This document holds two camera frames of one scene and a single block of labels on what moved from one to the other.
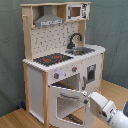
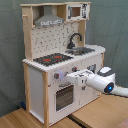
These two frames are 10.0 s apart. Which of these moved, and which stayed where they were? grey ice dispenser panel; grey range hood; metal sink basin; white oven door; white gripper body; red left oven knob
Moved: white oven door; white gripper body
Stayed: metal sink basin; grey ice dispenser panel; grey range hood; red left oven knob
